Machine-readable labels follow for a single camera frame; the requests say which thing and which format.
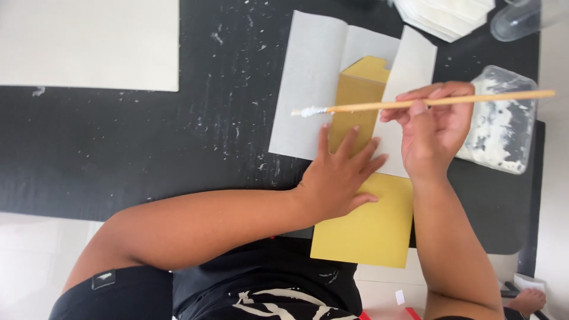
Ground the person's right hand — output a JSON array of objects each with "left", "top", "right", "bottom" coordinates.
[{"left": 380, "top": 81, "right": 475, "bottom": 183}]

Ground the person's left hand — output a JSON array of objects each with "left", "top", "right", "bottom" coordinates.
[{"left": 299, "top": 124, "right": 388, "bottom": 223}]

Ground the yellow paper envelope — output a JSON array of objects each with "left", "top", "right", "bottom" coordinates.
[{"left": 310, "top": 55, "right": 414, "bottom": 269}]

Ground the wooden glue brush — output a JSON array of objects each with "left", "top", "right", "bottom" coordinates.
[{"left": 291, "top": 89, "right": 556, "bottom": 118}]

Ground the clear plastic glue container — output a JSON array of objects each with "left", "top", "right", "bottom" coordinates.
[{"left": 455, "top": 65, "right": 540, "bottom": 175}]

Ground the grey folded paper sheet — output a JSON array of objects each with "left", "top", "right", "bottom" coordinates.
[{"left": 268, "top": 10, "right": 438, "bottom": 179}]

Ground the person's black printed shirt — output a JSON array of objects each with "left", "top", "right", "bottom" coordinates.
[{"left": 48, "top": 236, "right": 363, "bottom": 320}]

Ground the stack of white papers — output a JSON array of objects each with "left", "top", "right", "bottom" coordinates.
[{"left": 393, "top": 0, "right": 496, "bottom": 44}]

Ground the clear plastic cup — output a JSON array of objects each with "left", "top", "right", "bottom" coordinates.
[{"left": 490, "top": 0, "right": 569, "bottom": 43}]

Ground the red flat object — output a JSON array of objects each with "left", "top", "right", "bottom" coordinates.
[{"left": 358, "top": 307, "right": 422, "bottom": 320}]

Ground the white paper scrap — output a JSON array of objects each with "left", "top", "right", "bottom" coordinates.
[{"left": 513, "top": 273, "right": 546, "bottom": 294}]

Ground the person's foot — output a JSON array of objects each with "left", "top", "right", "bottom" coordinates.
[{"left": 506, "top": 288, "right": 547, "bottom": 319}]

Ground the black work mat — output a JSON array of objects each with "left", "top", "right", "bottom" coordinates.
[{"left": 0, "top": 0, "right": 546, "bottom": 278}]

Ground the large white board sheet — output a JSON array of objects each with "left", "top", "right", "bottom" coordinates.
[{"left": 0, "top": 0, "right": 180, "bottom": 93}]

